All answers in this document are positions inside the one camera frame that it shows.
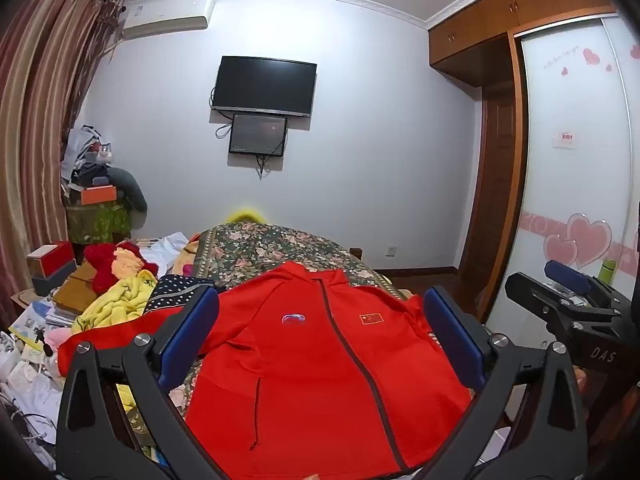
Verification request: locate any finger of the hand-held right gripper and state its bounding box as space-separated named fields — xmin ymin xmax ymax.
xmin=544 ymin=259 xmax=632 ymax=307
xmin=504 ymin=271 xmax=637 ymax=347

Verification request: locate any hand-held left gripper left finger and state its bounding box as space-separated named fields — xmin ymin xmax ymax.
xmin=56 ymin=284 xmax=235 ymax=480

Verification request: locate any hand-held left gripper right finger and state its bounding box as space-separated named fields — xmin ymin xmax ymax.
xmin=400 ymin=285 xmax=588 ymax=480

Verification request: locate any red zip jacket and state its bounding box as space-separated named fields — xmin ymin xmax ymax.
xmin=57 ymin=261 xmax=476 ymax=480

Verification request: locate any pile of grey clothes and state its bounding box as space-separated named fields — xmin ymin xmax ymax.
xmin=60 ymin=125 xmax=113 ymax=191

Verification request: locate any navy patterned cloth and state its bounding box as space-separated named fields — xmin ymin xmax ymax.
xmin=142 ymin=274 xmax=218 ymax=316

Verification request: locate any orange blanket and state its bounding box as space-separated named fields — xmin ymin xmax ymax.
xmin=172 ymin=232 xmax=203 ymax=278

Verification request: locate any white cloth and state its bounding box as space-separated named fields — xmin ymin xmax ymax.
xmin=137 ymin=232 xmax=188 ymax=276

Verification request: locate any yellow garment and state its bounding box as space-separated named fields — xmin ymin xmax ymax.
xmin=70 ymin=269 xmax=161 ymax=411

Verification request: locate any red plush toy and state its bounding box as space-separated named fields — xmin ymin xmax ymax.
xmin=82 ymin=241 xmax=160 ymax=295

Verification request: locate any floral bedspread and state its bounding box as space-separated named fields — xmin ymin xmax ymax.
xmin=170 ymin=221 xmax=426 ymax=411

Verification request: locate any yellow fluffy object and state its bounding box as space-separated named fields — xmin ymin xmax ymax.
xmin=225 ymin=206 xmax=268 ymax=223

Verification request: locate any brown wooden door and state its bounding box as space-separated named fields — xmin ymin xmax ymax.
xmin=457 ymin=82 xmax=516 ymax=281

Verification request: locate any brown cardboard box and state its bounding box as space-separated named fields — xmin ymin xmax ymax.
xmin=52 ymin=261 xmax=101 ymax=313

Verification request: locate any green patterned cloth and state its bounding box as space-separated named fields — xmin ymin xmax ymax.
xmin=66 ymin=201 xmax=133 ymax=245

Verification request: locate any red and white box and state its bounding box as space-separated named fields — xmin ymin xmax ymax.
xmin=26 ymin=241 xmax=76 ymax=278

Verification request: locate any orange box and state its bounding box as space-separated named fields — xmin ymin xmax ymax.
xmin=80 ymin=186 xmax=118 ymax=206

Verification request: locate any pile of papers and bags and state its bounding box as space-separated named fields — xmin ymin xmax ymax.
xmin=0 ymin=300 xmax=76 ymax=461

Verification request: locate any small black monitor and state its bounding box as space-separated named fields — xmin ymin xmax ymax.
xmin=229 ymin=113 xmax=289 ymax=157

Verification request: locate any striped brown curtain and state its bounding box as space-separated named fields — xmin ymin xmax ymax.
xmin=0 ymin=0 xmax=126 ymax=321

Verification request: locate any wooden wardrobe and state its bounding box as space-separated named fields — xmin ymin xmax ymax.
xmin=427 ymin=0 xmax=623 ymax=326

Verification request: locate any white air conditioner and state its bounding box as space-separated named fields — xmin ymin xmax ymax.
xmin=121 ymin=0 xmax=217 ymax=41

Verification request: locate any black wall television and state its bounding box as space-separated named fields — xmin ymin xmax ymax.
xmin=211 ymin=56 xmax=318 ymax=119

